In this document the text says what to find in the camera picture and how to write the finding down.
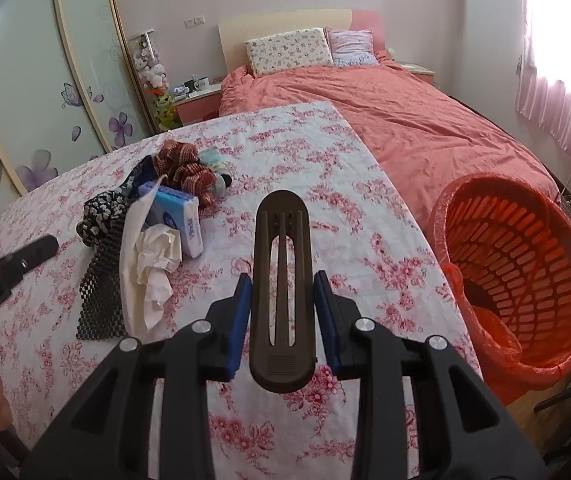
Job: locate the navy patterned cloth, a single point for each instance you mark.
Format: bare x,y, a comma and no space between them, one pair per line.
138,175

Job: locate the pink nightstand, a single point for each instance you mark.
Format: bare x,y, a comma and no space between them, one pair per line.
195,107

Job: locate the black floral cloth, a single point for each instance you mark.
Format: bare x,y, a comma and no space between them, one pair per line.
97,215

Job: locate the light blue sock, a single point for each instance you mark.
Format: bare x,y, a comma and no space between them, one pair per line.
213,157

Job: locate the pink striped pillow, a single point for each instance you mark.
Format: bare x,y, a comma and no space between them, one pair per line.
353,47

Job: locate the white floral pillow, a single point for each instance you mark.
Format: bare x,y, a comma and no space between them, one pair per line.
290,52

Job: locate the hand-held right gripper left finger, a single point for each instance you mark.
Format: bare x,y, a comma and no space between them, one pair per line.
240,325

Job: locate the green plush toy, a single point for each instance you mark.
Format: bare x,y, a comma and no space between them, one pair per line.
165,110

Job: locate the black mesh mat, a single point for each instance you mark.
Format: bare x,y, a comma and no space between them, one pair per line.
100,300

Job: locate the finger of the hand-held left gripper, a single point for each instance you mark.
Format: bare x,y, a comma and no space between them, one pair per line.
40,249

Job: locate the pink floral tablecloth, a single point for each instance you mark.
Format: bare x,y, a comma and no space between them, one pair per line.
315,160

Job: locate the brown slotted plastic piece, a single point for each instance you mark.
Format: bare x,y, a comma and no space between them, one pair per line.
283,377

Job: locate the flower-print sliding wardrobe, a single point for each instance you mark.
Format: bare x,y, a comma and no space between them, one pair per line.
25,85

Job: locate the blue tissue pack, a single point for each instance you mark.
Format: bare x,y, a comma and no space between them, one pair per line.
180,220

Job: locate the coral bed duvet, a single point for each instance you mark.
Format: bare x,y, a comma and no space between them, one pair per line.
415,125

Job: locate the pale nightstand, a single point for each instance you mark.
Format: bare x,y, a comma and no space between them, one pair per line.
423,72

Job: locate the orange plastic laundry basket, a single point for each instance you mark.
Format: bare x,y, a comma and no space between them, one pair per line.
515,240

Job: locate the brown knitted scarf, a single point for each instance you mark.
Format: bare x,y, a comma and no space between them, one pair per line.
185,170

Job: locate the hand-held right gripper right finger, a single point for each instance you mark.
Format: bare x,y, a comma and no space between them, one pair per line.
326,325

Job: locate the crumpled white tissue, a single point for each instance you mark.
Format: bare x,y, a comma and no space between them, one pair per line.
158,255

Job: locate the red plastic basket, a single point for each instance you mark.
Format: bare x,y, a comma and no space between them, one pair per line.
458,340

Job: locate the beige and pink headboard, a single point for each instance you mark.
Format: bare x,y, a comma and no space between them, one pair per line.
285,22

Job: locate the white wall outlet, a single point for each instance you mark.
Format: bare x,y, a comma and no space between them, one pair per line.
194,22

